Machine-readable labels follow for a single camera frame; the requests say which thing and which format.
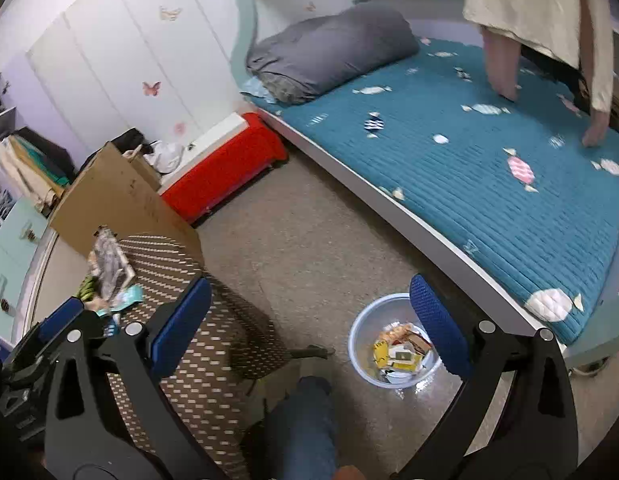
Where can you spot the light blue bunk bed frame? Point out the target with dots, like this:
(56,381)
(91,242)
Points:
(597,335)

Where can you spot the large cardboard box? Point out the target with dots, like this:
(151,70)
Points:
(119,200)

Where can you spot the black cloth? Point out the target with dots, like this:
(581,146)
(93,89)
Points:
(129,140)

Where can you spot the red storage bench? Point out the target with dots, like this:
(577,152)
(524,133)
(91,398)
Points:
(224,175)

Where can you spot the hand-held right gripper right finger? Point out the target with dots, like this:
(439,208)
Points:
(439,332)

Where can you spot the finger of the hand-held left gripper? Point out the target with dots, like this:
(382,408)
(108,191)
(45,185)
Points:
(59,319)

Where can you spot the small white carton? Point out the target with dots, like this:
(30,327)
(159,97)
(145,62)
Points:
(407,360)

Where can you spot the cream hanging jacket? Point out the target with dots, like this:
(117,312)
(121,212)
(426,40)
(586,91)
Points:
(19,175)

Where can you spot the grey duvet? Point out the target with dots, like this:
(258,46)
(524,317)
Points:
(334,50)

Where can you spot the white plastic bag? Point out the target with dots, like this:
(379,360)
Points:
(167,156)

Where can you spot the yellow carton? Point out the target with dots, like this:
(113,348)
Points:
(383,354)

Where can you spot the person's right hand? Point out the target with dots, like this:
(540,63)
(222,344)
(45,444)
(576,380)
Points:
(349,473)

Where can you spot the low white cabinet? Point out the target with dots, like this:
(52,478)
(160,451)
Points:
(64,270)

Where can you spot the black table base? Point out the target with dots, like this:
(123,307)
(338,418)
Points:
(314,351)

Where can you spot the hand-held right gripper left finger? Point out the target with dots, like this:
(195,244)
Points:
(182,325)

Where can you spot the yellow butterfly sticker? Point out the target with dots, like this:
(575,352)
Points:
(171,13)

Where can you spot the pink garment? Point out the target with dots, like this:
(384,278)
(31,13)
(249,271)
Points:
(499,60)

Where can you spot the translucent blue trash bin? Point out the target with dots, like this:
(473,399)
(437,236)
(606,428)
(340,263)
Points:
(362,330)

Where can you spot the teal packet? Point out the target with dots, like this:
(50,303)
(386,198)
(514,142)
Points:
(129,295)

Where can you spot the blue plaid pillow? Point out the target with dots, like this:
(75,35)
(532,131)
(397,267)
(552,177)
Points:
(257,91)

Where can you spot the teal candy-print mattress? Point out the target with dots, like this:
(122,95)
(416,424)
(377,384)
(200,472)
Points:
(439,185)

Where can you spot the green gloves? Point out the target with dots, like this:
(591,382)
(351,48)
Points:
(89,289)

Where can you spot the faint pink butterfly sticker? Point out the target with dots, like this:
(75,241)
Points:
(181,129)

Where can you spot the person's jeans leg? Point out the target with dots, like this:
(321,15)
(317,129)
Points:
(302,425)

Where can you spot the dark cloth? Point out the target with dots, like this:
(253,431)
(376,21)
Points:
(554,67)

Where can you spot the white wardrobe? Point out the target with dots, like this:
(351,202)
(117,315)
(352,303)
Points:
(114,45)

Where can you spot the green hanging garment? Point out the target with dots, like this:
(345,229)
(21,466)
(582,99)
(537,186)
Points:
(46,165)

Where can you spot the lavender staircase cabinet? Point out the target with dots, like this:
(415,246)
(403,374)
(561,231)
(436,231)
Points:
(11,260)

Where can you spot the cream sweater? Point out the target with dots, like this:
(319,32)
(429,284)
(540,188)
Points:
(529,5)

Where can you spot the dark hanging garment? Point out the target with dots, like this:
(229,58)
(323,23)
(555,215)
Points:
(49,147)

